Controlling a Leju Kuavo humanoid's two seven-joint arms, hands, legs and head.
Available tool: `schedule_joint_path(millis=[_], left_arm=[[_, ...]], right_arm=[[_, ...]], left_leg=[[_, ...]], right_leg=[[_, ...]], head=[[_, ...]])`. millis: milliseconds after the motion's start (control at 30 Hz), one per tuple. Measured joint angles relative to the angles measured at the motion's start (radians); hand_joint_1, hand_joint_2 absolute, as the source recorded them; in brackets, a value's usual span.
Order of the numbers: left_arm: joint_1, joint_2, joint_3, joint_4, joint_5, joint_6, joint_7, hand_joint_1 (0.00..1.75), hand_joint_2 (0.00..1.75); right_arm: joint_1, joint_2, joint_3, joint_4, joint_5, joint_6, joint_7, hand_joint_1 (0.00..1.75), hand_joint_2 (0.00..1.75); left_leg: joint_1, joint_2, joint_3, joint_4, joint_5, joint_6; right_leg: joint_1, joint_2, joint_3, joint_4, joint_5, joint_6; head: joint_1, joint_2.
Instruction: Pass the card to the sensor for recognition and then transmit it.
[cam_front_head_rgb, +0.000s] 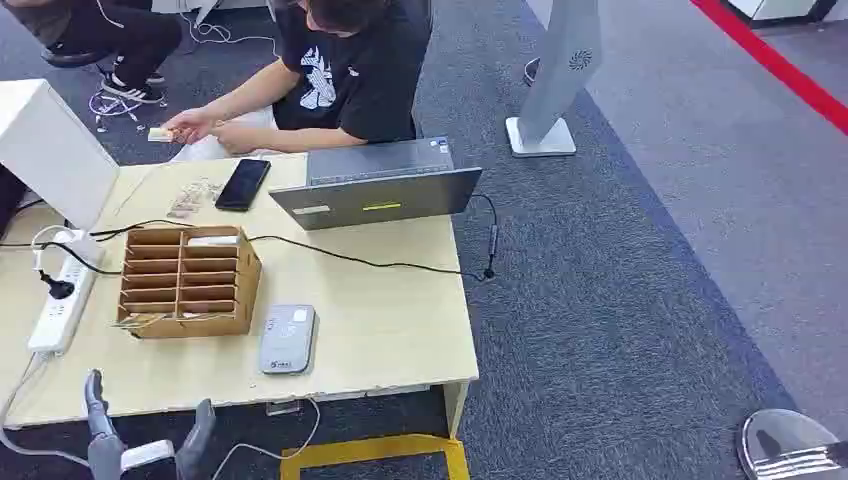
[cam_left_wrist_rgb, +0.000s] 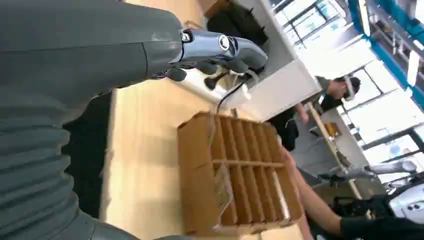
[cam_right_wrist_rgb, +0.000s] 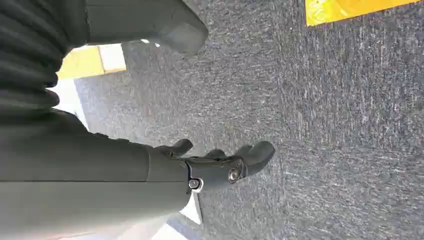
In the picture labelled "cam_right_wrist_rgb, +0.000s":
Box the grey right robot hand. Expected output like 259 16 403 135
0 0 276 240

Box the white panel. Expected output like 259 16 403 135
46 78 90 131

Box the white block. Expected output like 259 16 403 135
97 43 127 74

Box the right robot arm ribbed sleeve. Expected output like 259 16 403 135
0 0 90 117

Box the glossy yellow sheet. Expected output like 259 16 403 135
304 0 422 28

